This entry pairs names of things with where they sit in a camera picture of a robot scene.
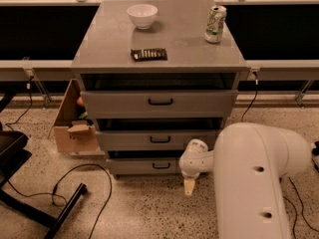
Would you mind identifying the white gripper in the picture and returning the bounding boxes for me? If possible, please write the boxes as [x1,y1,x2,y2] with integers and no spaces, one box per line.
[178,139,208,196]

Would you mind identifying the grey bottom drawer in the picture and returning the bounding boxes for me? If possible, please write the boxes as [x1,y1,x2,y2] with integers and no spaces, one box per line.
[106,158,180,175]

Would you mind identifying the grey drawer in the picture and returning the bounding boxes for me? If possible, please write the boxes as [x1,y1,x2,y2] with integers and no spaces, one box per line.
[81,91,237,119]
[106,158,180,175]
[96,129,219,151]

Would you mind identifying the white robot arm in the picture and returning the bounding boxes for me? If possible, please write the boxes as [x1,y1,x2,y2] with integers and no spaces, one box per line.
[179,122,312,239]

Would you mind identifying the grey middle drawer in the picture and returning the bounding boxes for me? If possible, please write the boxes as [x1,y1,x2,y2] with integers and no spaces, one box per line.
[96,129,219,151]

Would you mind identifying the grey drawer cabinet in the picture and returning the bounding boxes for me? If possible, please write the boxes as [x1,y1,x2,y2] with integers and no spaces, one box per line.
[72,0,246,161]

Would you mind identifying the grey top drawer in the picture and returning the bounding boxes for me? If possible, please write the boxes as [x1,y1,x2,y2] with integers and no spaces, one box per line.
[81,91,237,119]

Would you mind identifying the brown cardboard box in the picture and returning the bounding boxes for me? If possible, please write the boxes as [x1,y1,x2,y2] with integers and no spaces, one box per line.
[54,79,99,154]

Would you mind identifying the white green soda can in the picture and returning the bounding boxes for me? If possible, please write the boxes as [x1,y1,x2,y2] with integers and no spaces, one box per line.
[204,6,226,43]

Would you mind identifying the white ceramic bowl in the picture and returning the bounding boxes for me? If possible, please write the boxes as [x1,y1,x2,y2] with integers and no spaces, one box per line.
[127,4,159,30]

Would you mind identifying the black office chair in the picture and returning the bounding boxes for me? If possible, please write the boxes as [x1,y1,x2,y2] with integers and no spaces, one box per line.
[0,97,88,239]

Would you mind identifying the black cable left floor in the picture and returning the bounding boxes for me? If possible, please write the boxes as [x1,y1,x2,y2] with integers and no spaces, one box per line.
[7,163,114,239]

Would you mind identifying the black cable floor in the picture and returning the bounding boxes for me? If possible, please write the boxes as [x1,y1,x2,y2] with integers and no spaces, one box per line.
[282,156,319,239]
[7,163,114,239]

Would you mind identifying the black cable right floor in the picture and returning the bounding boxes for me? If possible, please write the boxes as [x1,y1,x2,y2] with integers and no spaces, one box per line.
[282,156,319,239]

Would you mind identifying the metal rail bracket right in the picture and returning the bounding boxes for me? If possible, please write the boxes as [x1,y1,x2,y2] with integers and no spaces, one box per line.
[294,80,314,109]

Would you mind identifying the metal rail bracket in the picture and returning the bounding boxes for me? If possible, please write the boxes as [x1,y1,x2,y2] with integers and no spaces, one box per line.
[294,80,314,109]
[22,57,52,109]

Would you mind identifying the black thin cable far left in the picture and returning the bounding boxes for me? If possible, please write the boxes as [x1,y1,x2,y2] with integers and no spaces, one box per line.
[5,76,35,131]

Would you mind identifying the metal rail bracket left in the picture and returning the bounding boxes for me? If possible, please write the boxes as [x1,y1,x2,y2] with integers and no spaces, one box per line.
[22,57,52,109]

